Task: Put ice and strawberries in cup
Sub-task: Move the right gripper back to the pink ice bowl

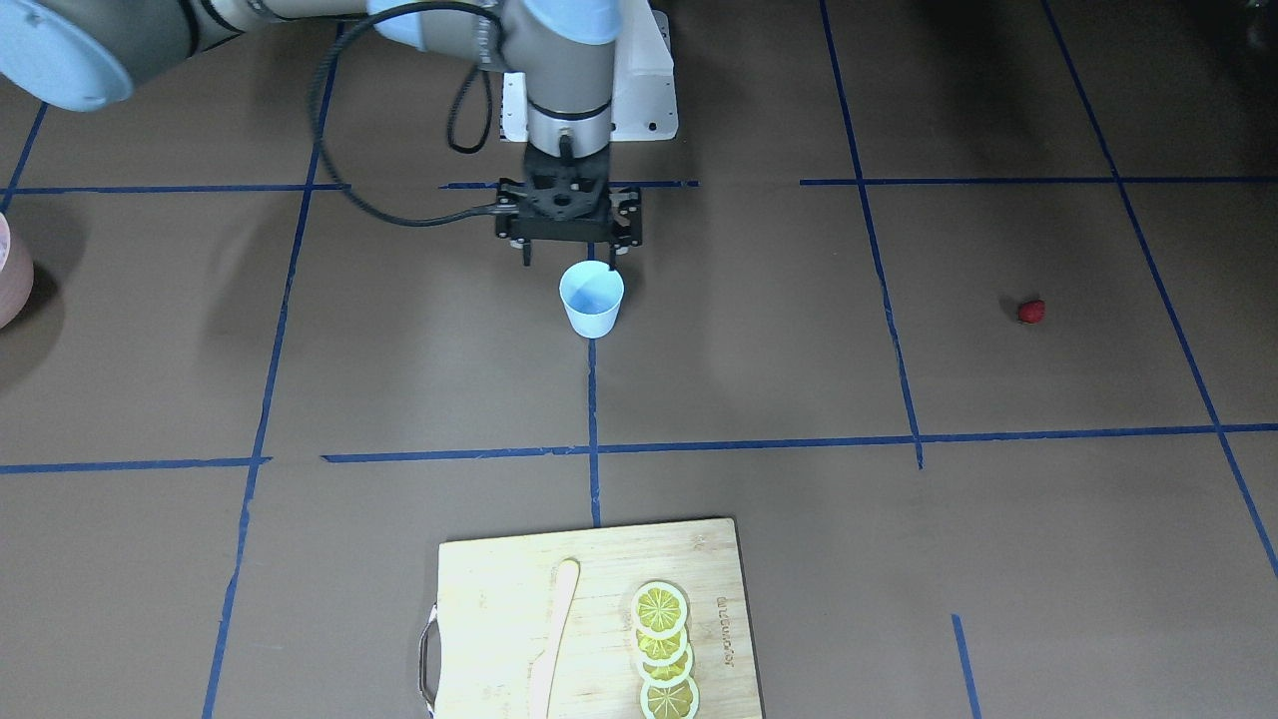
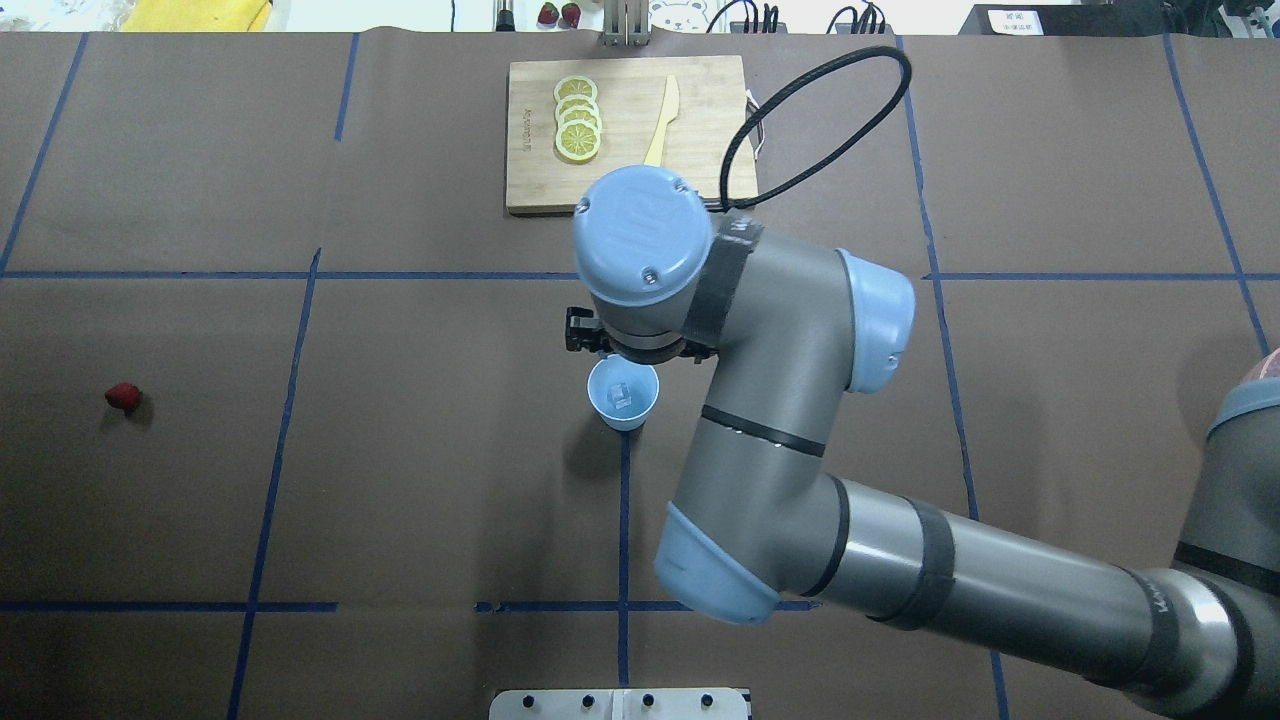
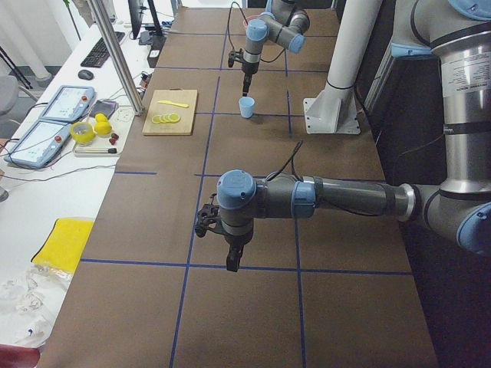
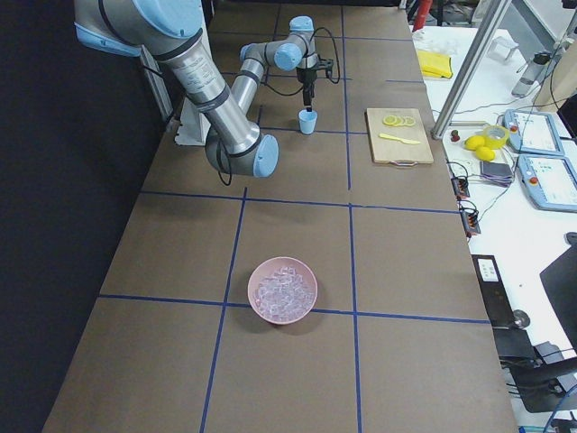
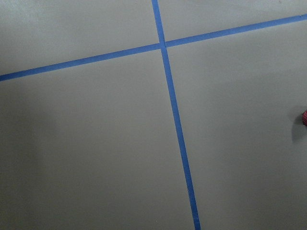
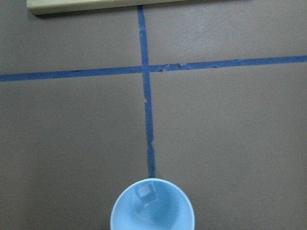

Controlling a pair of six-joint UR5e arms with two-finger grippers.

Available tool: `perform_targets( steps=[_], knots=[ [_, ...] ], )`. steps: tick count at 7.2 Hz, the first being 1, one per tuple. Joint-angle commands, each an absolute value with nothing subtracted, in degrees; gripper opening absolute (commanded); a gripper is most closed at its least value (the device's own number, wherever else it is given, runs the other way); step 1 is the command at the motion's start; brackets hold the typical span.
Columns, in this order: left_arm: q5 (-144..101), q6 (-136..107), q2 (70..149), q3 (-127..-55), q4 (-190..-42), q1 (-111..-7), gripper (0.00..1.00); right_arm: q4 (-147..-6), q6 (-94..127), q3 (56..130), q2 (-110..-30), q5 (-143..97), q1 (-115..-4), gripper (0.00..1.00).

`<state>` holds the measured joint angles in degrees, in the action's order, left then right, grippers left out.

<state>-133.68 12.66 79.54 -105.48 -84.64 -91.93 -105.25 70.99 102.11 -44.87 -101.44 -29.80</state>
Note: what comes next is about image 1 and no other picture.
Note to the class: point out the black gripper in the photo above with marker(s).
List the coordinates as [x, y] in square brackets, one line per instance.
[629, 213]

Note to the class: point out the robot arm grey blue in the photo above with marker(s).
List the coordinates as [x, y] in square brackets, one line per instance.
[86, 55]

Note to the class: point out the light blue plastic cup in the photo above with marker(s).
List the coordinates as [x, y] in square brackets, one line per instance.
[591, 293]

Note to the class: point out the pink bowl with ice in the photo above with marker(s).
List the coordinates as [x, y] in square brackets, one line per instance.
[17, 273]

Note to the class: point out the wooden cutting board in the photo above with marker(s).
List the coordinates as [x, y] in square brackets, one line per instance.
[491, 617]

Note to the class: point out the yellow plastic knife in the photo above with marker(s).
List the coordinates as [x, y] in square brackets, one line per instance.
[543, 669]

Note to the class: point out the lemon slices row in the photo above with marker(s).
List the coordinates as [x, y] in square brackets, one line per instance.
[665, 660]

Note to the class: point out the red strawberry on table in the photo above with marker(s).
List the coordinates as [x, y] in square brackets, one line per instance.
[1031, 312]

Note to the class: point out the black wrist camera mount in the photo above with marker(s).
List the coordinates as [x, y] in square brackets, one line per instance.
[580, 211]

